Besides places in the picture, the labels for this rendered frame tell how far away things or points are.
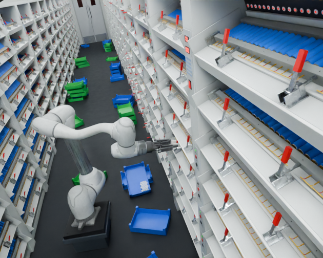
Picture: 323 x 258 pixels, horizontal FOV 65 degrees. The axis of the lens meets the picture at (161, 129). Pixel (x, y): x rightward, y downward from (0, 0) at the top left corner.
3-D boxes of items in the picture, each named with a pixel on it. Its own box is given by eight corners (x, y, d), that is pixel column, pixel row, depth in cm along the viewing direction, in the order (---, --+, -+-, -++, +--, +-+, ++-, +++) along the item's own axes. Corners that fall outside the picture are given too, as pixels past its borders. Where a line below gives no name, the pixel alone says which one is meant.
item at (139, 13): (152, 33, 153) (140, 11, 146) (137, 22, 205) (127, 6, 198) (180, 14, 152) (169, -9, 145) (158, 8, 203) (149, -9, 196)
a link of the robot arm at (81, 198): (69, 219, 187) (58, 196, 177) (82, 201, 202) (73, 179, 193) (88, 220, 182) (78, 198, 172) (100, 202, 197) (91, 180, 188)
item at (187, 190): (202, 228, 140) (192, 215, 133) (173, 164, 192) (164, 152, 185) (234, 210, 139) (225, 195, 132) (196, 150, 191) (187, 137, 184)
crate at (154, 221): (130, 231, 205) (128, 224, 201) (137, 212, 222) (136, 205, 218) (166, 235, 197) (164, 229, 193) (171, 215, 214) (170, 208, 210)
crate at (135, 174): (150, 192, 240) (150, 189, 234) (130, 197, 238) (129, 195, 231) (143, 164, 256) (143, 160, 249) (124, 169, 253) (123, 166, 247)
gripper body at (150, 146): (144, 148, 163) (158, 147, 165) (146, 155, 156) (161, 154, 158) (144, 138, 159) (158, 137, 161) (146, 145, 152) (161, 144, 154)
